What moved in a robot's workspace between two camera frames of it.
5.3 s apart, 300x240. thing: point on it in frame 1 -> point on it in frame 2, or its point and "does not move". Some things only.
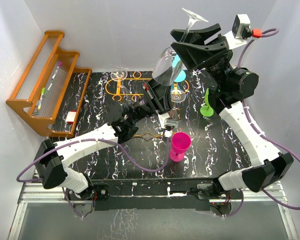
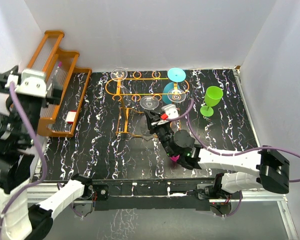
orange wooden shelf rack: [50, 94] does not move
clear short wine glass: [169, 64] -> [148, 102]
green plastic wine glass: [207, 110] does not move
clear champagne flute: [177, 95] does not move
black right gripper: [193, 54] -> [153, 116]
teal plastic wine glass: [182, 76] -> [175, 75]
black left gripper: [158, 94] -> [54, 95]
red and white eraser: [70, 117] does not move
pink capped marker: [59, 65] does not move
